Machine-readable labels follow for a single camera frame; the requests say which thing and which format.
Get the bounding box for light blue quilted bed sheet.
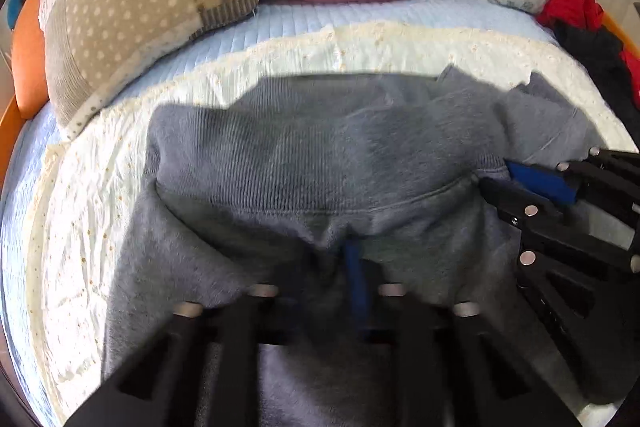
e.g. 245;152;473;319
0;0;561;358

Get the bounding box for dark cloth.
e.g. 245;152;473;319
552;22;640;132

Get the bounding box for beige dotted patchwork pillow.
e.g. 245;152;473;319
39;0;260;140

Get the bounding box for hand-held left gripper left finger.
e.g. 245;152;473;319
62;284;282;427

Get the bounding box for grey fleece sweater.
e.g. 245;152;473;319
100;64;626;427

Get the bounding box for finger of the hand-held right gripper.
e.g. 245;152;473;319
480;177;640;343
505;147;640;214

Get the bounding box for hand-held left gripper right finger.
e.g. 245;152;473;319
344;241;583;427

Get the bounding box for pale floral blanket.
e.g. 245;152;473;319
25;19;631;388

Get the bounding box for orange cushion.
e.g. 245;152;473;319
11;0;51;120

